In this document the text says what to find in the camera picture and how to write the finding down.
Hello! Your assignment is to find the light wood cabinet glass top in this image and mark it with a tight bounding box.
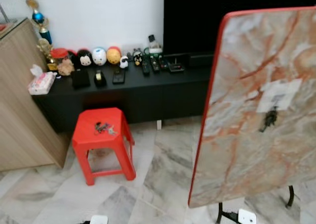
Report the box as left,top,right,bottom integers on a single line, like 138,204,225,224
0,17,70,172

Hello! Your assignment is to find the yellow bear plush toy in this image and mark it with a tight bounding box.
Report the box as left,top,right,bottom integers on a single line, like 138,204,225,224
106,46,122,65

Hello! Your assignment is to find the green white holder box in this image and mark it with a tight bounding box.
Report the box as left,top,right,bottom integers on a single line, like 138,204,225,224
147,42,163,54

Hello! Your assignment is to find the black television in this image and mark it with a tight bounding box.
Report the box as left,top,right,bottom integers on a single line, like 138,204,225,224
163,0,316,55

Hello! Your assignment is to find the black mouse plush toy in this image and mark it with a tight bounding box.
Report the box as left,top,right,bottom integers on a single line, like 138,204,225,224
75,49,93,68

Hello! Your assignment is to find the marble folding table red edge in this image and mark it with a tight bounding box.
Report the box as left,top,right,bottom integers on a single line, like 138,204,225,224
188,6,316,224

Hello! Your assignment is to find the black fabric pouch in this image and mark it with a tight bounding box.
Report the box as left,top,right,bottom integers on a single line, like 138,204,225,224
72,69,91,90

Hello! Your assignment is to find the pink white tissue pack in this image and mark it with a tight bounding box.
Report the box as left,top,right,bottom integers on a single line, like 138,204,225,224
28,64,56,95

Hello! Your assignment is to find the clear jar with red lid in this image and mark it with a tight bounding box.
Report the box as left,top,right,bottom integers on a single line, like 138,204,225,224
51,48,75,77

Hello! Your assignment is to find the black hook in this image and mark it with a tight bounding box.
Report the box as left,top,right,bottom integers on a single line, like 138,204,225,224
260,107,278,133

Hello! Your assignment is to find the tall blue and gold trophy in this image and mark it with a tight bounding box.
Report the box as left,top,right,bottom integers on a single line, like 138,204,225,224
18,0,53,45

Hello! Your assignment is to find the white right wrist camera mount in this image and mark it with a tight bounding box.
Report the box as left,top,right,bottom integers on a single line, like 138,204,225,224
238,209,257,224

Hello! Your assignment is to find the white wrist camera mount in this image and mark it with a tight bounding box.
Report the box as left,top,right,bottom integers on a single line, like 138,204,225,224
238,209,257,224
89,215,109,224

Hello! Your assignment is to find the black low tv console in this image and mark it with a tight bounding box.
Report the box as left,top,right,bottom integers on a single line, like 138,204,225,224
32,60,214,134

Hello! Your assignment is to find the black tape dispenser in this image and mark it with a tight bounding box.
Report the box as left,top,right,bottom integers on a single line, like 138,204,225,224
94,70,107,88

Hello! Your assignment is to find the black remote with coloured buttons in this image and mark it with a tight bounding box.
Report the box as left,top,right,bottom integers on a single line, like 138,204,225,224
158,56,171,70

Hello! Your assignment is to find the bunch of keys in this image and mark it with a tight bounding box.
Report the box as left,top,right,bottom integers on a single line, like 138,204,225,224
94,121,118,136

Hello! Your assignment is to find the white duck plush toy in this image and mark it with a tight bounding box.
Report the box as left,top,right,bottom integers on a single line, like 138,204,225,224
92,47,107,66

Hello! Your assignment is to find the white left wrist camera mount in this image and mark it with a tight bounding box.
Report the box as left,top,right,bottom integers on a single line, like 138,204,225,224
89,215,109,224

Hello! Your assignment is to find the black smartphone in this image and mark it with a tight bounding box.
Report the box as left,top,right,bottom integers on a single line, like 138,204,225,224
112,68,126,85

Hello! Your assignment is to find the small black plush toy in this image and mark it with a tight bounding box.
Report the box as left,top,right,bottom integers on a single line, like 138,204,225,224
133,52,144,66

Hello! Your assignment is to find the red plastic stool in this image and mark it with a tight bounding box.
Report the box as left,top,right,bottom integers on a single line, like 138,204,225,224
72,107,136,186

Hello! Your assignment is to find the white adhesive hook plate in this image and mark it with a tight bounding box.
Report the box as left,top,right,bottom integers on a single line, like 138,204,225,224
256,79,302,113

